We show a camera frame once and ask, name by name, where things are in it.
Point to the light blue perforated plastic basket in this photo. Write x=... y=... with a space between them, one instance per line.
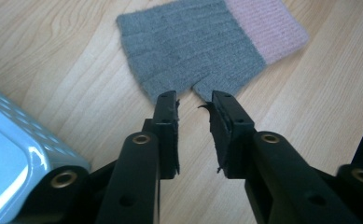
x=17 y=155

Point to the grey and pink knitted sock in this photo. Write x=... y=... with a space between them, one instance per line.
x=198 y=46

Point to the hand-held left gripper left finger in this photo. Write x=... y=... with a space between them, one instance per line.
x=165 y=137

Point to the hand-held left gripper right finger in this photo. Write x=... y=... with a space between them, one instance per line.
x=232 y=137

